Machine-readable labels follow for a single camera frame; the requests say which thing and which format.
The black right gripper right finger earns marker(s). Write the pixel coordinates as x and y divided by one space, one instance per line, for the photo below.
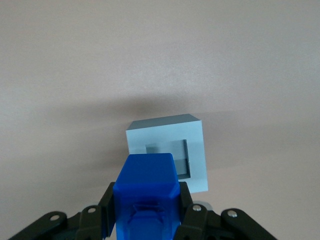
200 222

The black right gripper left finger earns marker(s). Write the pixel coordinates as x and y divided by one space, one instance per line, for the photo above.
90 220

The blue plastic insert part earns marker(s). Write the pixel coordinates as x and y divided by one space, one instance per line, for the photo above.
146 190

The gray square socket base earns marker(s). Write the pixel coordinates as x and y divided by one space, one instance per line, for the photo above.
195 155

